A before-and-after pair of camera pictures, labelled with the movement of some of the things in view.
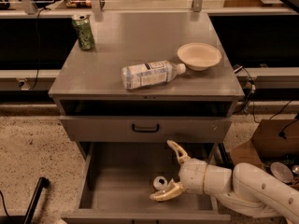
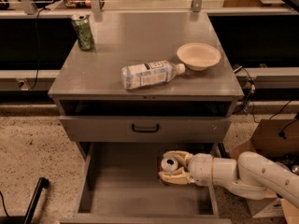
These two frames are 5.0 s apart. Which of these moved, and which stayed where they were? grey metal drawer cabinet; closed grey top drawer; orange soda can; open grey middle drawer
Moved: orange soda can
Stayed: closed grey top drawer; grey metal drawer cabinet; open grey middle drawer
